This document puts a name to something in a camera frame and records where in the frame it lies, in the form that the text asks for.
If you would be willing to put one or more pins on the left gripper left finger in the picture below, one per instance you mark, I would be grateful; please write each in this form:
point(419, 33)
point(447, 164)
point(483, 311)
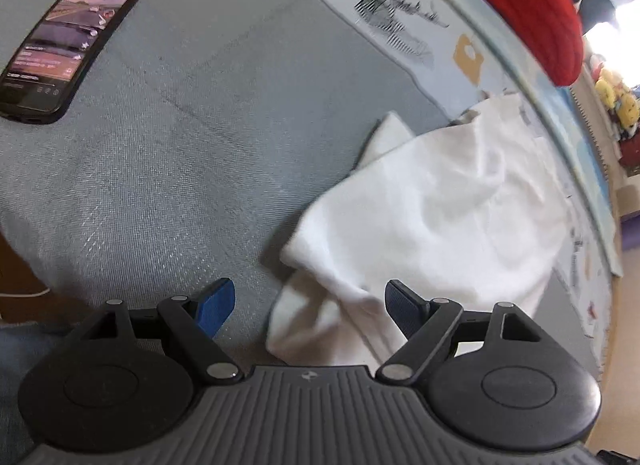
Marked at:
point(189, 326)

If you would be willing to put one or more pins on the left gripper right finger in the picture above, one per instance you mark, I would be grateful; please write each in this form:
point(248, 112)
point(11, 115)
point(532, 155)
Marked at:
point(428, 325)

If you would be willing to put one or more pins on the white t-shirt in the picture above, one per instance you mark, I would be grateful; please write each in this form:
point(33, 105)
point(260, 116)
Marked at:
point(472, 212)

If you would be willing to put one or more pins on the purple rolled mat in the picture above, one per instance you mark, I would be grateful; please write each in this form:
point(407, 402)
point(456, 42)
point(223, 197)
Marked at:
point(630, 242)

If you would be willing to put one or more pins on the light blue patterned blanket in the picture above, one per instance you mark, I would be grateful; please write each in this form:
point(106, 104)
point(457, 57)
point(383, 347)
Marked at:
point(551, 103)

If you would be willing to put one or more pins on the dark red pillow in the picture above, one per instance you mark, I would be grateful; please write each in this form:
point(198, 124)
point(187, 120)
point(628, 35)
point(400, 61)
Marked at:
point(630, 151)

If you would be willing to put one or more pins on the deer print bed sheet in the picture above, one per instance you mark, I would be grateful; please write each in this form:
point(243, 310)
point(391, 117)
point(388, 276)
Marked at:
point(453, 68)

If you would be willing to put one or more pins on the black smartphone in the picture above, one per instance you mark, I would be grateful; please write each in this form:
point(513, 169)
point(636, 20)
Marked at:
point(45, 72)

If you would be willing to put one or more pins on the yellow bear plush toy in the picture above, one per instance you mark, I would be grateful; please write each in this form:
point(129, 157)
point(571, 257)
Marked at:
point(618, 100)

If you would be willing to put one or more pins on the dark teal shark plush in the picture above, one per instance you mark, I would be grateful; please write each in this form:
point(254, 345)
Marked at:
point(593, 12)

